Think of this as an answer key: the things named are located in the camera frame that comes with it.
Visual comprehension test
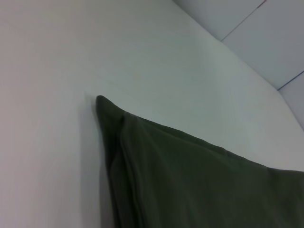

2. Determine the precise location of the dark green shirt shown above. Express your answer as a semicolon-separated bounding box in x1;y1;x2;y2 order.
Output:
96;95;304;228

